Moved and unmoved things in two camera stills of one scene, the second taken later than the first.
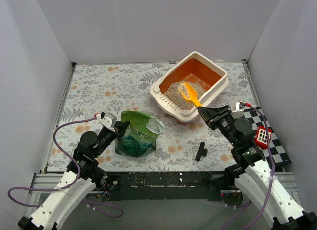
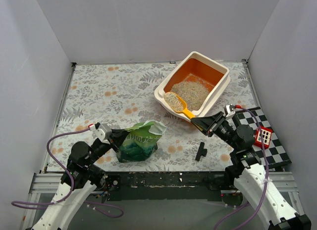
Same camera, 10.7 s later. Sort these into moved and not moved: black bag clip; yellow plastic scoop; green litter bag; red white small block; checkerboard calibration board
Moved: yellow plastic scoop; green litter bag
Not moved: red white small block; checkerboard calibration board; black bag clip
